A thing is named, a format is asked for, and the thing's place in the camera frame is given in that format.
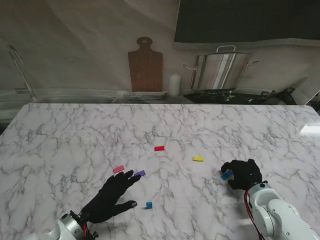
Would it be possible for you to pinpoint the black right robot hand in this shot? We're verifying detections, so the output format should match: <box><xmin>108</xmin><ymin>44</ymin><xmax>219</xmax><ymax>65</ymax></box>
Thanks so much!
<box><xmin>219</xmin><ymin>158</ymin><xmax>263</xmax><ymax>191</ymax></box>

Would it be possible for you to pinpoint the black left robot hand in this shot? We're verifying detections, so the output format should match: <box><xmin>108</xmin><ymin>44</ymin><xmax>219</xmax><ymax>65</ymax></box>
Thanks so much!
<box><xmin>80</xmin><ymin>169</ymin><xmax>141</xmax><ymax>224</ymax></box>

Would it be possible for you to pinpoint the black gas stove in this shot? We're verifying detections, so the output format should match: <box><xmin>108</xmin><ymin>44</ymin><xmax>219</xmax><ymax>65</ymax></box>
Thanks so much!
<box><xmin>183</xmin><ymin>87</ymin><xmax>263</xmax><ymax>105</ymax></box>

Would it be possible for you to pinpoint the steel stockpot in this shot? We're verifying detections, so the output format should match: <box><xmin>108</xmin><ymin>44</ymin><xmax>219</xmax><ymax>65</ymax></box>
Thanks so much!
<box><xmin>184</xmin><ymin>44</ymin><xmax>260</xmax><ymax>91</ymax></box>

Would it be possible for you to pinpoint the steel sink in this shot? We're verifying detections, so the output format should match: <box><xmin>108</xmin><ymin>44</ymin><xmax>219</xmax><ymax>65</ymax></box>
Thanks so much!
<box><xmin>0</xmin><ymin>88</ymin><xmax>118</xmax><ymax>104</ymax></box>

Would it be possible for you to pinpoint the white candle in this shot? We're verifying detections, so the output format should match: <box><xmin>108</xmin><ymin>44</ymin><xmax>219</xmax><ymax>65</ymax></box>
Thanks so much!
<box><xmin>168</xmin><ymin>73</ymin><xmax>182</xmax><ymax>97</ymax></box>

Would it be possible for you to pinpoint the brown wooden cutting board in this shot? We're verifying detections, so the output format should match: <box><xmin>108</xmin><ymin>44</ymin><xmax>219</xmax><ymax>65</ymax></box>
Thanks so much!
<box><xmin>127</xmin><ymin>36</ymin><xmax>164</xmax><ymax>93</ymax></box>

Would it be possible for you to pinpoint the dark range hood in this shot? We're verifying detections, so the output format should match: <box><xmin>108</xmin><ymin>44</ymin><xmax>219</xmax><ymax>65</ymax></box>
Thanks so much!
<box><xmin>173</xmin><ymin>0</ymin><xmax>320</xmax><ymax>44</ymax></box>

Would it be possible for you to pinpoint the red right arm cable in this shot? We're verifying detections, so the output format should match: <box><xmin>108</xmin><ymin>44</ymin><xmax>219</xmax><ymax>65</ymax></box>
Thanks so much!
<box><xmin>243</xmin><ymin>189</ymin><xmax>265</xmax><ymax>240</ymax></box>

